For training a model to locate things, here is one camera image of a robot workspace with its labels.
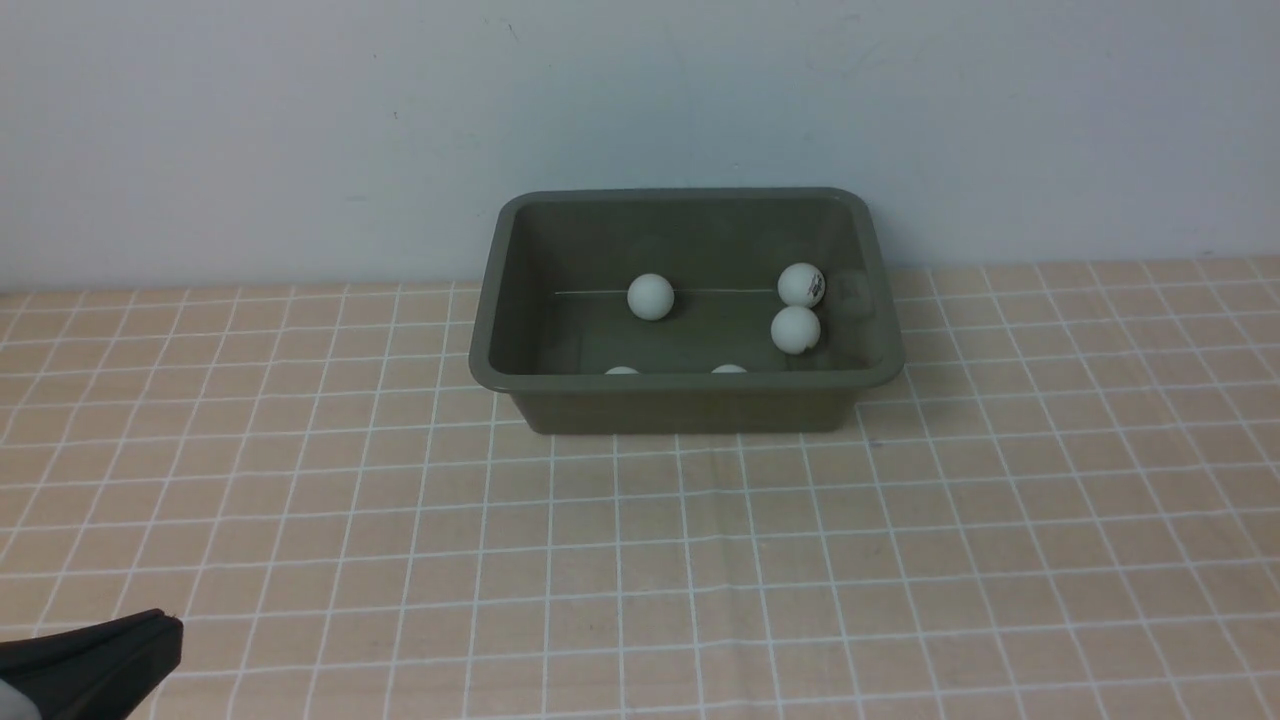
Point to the olive green plastic bin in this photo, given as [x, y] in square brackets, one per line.
[552, 314]

